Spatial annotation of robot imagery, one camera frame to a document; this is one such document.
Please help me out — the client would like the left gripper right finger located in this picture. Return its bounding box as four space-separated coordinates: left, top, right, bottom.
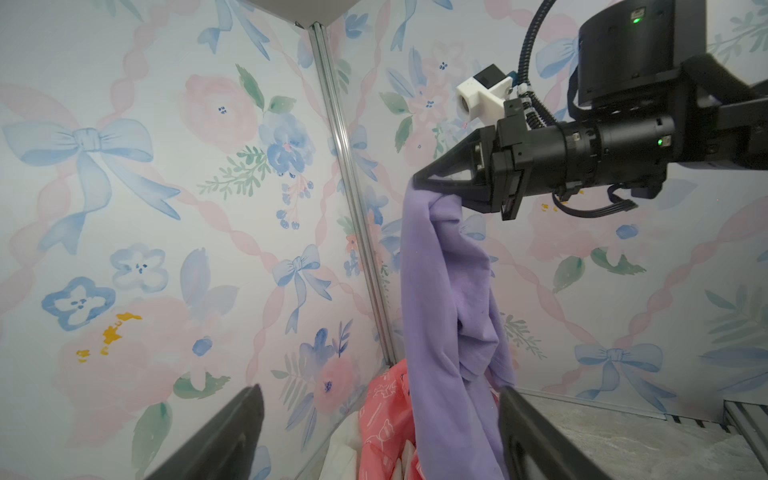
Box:
499 387 610 480

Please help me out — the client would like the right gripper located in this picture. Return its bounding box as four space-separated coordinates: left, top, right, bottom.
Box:
413 100 675 220

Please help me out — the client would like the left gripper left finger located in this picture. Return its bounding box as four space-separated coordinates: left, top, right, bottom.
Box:
147 385 265 480

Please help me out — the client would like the purple cloth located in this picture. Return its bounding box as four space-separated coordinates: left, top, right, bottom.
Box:
401 186 515 479

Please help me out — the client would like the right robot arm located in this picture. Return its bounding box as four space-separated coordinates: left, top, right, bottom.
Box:
412 1 767 220

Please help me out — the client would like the white cloth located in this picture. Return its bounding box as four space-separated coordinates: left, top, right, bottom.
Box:
319 412 424 479

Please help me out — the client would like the pink patterned cloth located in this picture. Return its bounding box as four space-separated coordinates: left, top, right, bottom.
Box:
358 358 502 480

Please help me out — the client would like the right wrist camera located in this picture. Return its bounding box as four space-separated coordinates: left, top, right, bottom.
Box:
456 64 514 126

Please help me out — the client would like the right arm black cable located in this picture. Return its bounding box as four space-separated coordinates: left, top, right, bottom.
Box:
517 0 559 128

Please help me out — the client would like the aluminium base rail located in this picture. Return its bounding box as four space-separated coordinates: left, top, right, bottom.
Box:
665 400 768 470

